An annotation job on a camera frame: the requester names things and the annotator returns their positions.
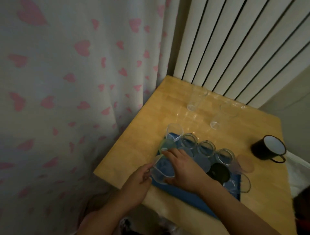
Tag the person's left thumb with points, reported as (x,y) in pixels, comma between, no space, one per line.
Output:
(144,168)

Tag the clear glass jar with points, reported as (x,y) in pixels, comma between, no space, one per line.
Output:
(205,148)
(225,156)
(189,141)

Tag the white cloth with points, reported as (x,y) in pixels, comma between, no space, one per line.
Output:
(299,170)

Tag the clear glass measuring cup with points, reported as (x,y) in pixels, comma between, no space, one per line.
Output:
(164,170)

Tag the round black lid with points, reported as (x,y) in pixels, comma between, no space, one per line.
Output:
(220,172)

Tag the person's right hand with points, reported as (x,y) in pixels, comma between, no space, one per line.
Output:
(187,173)

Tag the small clear glass cup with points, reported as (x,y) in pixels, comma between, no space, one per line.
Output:
(244,164)

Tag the black enamel mug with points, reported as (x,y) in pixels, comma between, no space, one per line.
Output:
(267,149)

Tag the clear spouted glass beaker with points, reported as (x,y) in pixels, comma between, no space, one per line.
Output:
(174,132)

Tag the dark red object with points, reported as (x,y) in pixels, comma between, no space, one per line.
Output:
(302,210)

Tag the wooden table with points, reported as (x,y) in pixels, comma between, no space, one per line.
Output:
(256,135)

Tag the person's left hand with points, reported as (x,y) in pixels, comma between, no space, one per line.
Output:
(135,187)

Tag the tall clear drinking glass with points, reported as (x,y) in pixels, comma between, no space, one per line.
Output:
(224,115)
(195,99)

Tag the green tinted glass cup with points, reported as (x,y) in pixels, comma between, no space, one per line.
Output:
(167,144)

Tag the white ribbed radiator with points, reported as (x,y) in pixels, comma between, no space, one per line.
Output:
(242,46)

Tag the white curtain with pink hearts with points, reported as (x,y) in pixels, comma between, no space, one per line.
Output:
(72,109)

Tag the blue mat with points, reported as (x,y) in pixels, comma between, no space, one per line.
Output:
(191,193)

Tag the person's right thumb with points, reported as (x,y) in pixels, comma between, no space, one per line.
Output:
(170,181)

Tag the person's left forearm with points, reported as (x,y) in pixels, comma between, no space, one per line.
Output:
(104,215)

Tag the person's right forearm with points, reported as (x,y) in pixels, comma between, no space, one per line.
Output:
(232,210)

